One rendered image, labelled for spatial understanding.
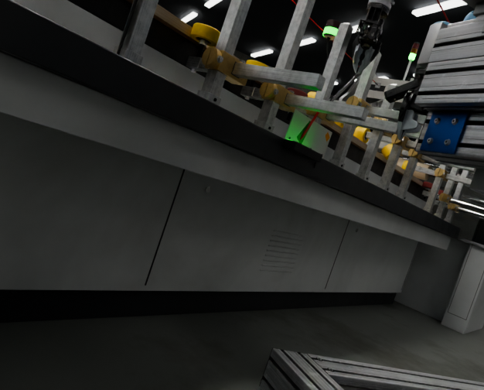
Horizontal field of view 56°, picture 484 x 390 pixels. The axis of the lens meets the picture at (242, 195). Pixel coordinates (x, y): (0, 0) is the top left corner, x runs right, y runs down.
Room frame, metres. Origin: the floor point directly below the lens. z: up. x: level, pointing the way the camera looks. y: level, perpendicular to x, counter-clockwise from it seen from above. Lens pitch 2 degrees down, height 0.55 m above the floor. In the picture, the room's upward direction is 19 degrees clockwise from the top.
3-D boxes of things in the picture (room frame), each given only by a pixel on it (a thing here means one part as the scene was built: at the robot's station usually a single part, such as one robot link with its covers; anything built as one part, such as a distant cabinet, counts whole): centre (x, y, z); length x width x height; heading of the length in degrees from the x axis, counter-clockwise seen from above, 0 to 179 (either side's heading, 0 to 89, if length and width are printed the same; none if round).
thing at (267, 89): (1.38, -0.01, 0.81); 0.14 x 0.06 x 0.05; 142
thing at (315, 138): (1.52, -0.15, 0.75); 0.26 x 0.01 x 0.10; 142
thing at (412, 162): (2.35, -0.77, 0.91); 0.04 x 0.04 x 0.48; 52
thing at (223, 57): (1.19, 0.15, 0.81); 0.14 x 0.06 x 0.05; 142
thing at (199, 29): (1.28, 0.24, 0.85); 0.08 x 0.08 x 0.11
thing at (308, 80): (1.16, 0.09, 0.80); 0.44 x 0.03 x 0.04; 52
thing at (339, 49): (1.56, -0.15, 0.91); 0.04 x 0.04 x 0.48; 52
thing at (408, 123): (1.39, -0.41, 0.86); 0.06 x 0.03 x 0.09; 52
